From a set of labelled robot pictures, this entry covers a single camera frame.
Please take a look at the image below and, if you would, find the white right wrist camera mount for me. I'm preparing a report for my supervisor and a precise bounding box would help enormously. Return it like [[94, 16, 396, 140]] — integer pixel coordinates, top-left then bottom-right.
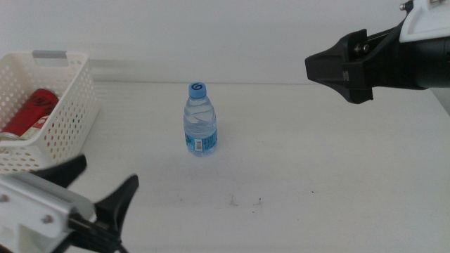
[[399, 0, 450, 44]]

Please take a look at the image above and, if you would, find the clear water bottle blue cap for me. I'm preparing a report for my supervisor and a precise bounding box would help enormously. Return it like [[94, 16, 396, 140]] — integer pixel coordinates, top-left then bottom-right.
[[183, 82, 218, 157]]

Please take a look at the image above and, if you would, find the white perforated plastic basket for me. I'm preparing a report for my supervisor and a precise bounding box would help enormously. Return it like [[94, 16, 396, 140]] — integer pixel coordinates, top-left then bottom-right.
[[0, 50, 99, 176]]

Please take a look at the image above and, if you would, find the red drink can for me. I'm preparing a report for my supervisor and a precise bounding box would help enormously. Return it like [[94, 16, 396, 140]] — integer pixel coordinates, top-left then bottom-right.
[[0, 88, 60, 141]]

